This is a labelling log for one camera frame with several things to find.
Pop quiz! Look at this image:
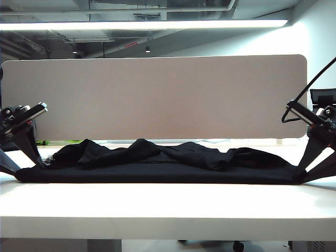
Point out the long ceiling light strip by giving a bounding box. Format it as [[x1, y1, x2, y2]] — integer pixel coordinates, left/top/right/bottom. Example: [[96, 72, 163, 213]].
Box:
[[0, 19, 288, 31]]

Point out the black chair base castor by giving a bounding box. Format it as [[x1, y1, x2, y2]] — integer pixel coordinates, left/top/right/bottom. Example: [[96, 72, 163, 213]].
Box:
[[177, 239, 245, 252]]

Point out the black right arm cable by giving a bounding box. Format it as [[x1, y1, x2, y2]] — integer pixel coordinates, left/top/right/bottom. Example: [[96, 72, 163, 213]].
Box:
[[281, 56, 336, 124]]

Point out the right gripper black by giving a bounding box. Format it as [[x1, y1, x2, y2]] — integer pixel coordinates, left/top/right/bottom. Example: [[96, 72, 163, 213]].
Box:
[[286, 99, 336, 183]]

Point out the bright green object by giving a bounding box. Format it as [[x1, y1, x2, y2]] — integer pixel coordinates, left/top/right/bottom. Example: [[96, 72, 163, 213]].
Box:
[[35, 140, 87, 145]]

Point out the grey table leg panel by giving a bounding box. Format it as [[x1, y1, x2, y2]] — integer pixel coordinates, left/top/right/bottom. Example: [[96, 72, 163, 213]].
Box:
[[86, 239, 122, 252]]

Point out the white ceiling pipe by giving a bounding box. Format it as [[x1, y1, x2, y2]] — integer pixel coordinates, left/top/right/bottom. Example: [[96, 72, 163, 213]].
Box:
[[86, 0, 238, 14]]

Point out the black mesh office chair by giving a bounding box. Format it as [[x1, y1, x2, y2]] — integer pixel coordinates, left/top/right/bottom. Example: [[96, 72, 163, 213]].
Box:
[[309, 88, 336, 111]]

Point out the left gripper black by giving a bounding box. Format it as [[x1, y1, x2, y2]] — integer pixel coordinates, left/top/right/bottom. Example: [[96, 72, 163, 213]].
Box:
[[0, 102, 49, 174]]

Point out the black polo T-shirt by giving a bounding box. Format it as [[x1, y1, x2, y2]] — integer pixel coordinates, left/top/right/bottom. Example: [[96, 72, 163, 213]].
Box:
[[14, 138, 313, 184]]

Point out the beige desk divider panel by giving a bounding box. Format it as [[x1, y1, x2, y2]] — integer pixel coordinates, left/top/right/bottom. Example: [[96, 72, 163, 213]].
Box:
[[1, 54, 308, 140]]

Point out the grey computer tower grille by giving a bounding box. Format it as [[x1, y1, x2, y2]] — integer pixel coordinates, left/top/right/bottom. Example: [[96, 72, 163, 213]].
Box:
[[287, 240, 336, 252]]

